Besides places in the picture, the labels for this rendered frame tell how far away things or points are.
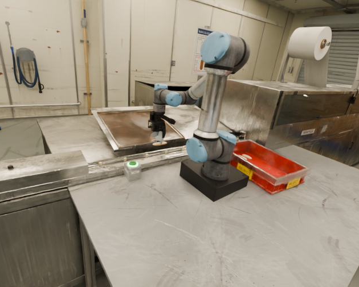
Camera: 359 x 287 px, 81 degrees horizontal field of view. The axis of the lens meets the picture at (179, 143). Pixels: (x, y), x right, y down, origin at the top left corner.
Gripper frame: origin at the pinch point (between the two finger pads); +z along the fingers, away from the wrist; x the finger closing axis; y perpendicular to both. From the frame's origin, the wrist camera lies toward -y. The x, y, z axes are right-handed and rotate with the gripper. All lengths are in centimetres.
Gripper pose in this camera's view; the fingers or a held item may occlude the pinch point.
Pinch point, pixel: (159, 141)
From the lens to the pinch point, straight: 133.0
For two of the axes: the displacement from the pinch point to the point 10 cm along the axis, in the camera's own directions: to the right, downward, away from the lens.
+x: 5.6, 3.8, -7.4
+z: -1.1, 9.1, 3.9
